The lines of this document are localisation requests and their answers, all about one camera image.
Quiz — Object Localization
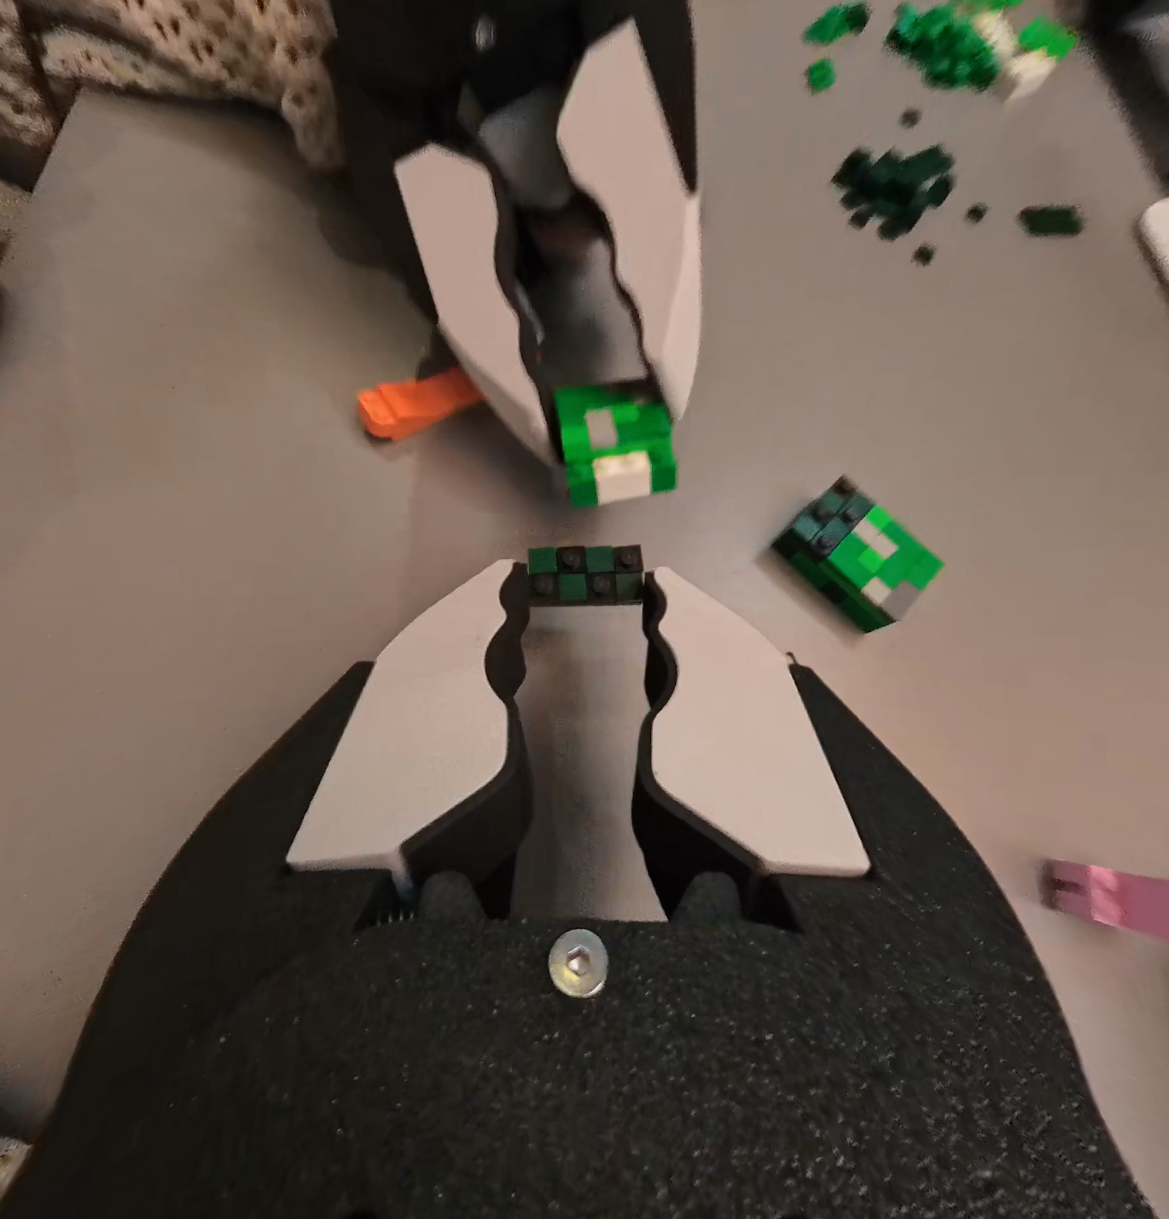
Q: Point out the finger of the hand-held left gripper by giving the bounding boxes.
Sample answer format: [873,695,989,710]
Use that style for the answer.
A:
[394,144,568,471]
[555,17,705,422]

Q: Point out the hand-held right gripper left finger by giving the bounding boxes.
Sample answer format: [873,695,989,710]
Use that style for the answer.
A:
[284,559,534,921]

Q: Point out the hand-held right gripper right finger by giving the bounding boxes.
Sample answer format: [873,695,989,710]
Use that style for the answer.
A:
[628,568,873,924]

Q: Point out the green white lego assembly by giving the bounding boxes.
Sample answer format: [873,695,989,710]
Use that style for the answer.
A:
[550,380,681,511]

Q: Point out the dark green lego plate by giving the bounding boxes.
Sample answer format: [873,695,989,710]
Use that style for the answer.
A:
[526,544,644,608]

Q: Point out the pile of dark green bricks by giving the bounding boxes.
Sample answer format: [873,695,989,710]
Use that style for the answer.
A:
[828,144,1085,267]

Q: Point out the person's left forearm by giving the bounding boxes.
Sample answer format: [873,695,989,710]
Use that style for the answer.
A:
[0,0,342,171]

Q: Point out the green cube lego model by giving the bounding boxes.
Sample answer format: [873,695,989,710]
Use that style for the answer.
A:
[771,475,945,633]

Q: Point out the pink lego pig figure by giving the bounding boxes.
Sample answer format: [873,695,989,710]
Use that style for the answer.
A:
[1041,858,1169,947]

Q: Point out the white lego brick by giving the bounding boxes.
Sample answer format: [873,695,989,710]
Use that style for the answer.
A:
[999,43,1056,101]

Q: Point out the orange brick separator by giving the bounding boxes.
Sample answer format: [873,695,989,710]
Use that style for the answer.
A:
[356,365,484,445]

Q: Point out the pile of bright green bricks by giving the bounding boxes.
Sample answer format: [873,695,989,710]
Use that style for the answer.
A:
[800,0,1079,101]

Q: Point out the black headband device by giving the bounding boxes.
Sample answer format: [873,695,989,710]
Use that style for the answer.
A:
[1084,0,1169,182]

